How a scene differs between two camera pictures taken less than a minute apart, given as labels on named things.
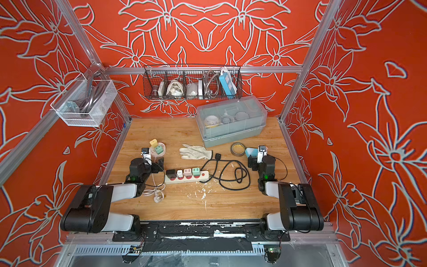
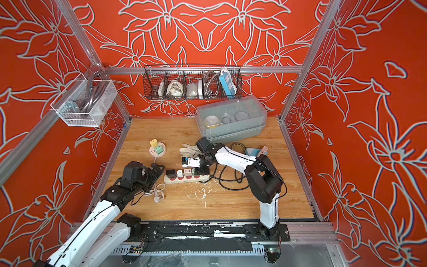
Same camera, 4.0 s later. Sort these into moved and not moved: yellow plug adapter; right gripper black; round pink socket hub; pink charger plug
Moved: right gripper black
Not moved: round pink socket hub; yellow plug adapter; pink charger plug
